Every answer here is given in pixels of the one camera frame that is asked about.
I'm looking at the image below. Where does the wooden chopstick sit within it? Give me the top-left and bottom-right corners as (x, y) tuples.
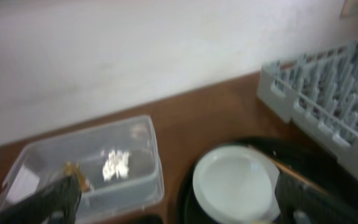
(247, 144), (329, 195)

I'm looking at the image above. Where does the grey round plate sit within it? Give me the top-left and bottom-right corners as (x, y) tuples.
(192, 145), (280, 223)

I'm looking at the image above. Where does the grey dishwasher rack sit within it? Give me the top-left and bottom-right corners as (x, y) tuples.
(257, 40), (358, 180)

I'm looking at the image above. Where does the white tissue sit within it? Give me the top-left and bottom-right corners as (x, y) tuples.
(102, 150), (131, 182)

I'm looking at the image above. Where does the clear plastic bin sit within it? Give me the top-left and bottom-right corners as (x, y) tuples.
(0, 115), (164, 223)

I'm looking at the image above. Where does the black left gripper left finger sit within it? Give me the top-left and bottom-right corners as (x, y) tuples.
(0, 175), (82, 224)

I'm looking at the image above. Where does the gold snack wrapper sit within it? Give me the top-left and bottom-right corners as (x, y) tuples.
(63, 161), (93, 192)

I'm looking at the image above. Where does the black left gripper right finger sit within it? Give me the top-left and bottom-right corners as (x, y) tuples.
(275, 172), (358, 224)

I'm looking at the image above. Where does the round black tray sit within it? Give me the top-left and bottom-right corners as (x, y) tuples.
(176, 136), (358, 224)

